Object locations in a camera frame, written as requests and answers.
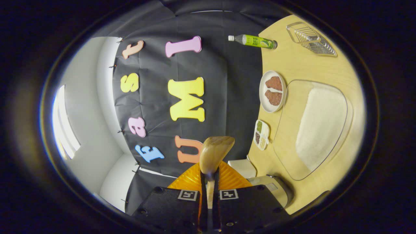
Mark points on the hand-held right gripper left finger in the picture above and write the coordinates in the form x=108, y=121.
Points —
x=170, y=208

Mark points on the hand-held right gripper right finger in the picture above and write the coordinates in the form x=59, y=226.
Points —
x=247, y=208

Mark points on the dark lidded silver rice cooker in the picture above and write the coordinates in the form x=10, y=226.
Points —
x=279, y=191

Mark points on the wooden spoon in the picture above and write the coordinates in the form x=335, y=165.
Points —
x=214, y=152

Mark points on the clear box of white rice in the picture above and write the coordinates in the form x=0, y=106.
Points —
x=321, y=126

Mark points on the white toaster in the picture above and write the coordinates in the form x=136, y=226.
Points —
x=242, y=168

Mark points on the white divided bean dish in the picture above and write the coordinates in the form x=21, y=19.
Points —
x=261, y=135

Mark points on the black backdrop cloth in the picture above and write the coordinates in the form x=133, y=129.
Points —
x=221, y=107

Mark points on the red meat piece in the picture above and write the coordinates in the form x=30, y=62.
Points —
x=274, y=83
x=273, y=97

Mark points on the round white plate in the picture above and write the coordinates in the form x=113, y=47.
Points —
x=264, y=94

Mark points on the green tea bottle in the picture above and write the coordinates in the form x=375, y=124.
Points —
x=256, y=41

